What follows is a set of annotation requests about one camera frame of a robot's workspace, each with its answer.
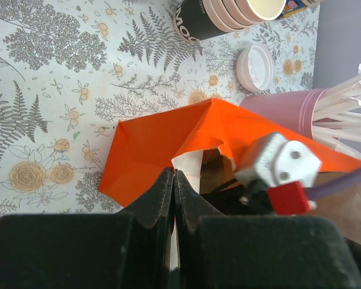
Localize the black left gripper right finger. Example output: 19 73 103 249
173 171 361 288

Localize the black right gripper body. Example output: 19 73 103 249
202 179 275 216

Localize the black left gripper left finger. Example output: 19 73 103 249
0 168 174 288

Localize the orange paper bag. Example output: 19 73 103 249
98 98 361 272

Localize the stack of paper cups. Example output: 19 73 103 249
173 0 285 42

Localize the pink straw holder cup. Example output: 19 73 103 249
239 89 326 139

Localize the stack of white lids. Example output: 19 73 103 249
236 43 274 93

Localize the floral table mat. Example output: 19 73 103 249
0 1 319 217

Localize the wrapped toilet paper roll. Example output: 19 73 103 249
278 0 324 19

